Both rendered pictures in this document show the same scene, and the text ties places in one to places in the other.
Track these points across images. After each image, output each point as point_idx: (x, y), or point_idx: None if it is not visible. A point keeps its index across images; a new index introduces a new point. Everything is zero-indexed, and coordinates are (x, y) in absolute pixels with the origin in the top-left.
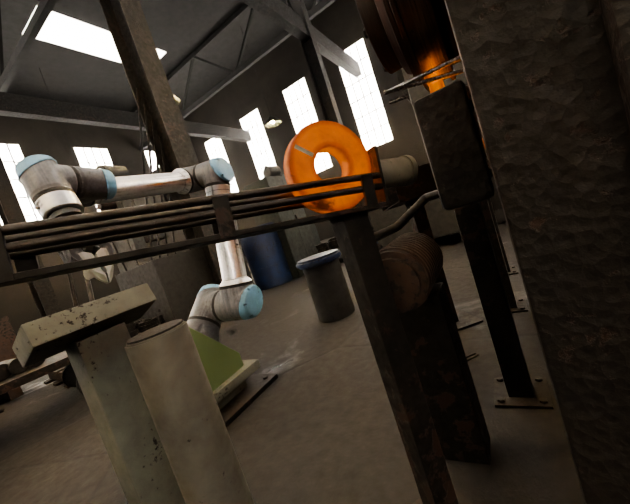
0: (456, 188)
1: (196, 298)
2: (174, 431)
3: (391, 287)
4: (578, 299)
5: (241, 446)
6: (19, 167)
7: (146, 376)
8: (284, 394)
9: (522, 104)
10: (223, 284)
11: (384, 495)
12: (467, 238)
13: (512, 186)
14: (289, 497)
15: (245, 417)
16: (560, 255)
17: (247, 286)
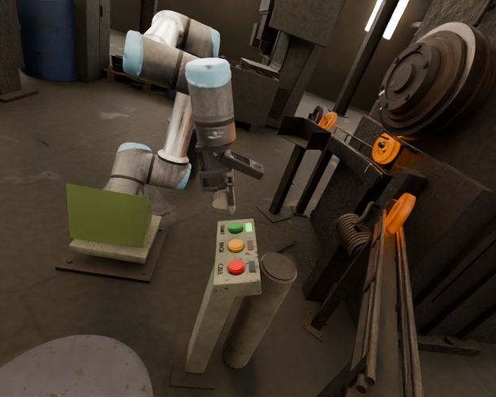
0: None
1: (125, 155)
2: (271, 317)
3: None
4: (415, 280)
5: (183, 290)
6: (216, 77)
7: (280, 296)
8: (187, 248)
9: (457, 234)
10: (171, 159)
11: (289, 317)
12: (355, 213)
13: (433, 250)
14: None
15: (165, 265)
16: (423, 269)
17: (187, 165)
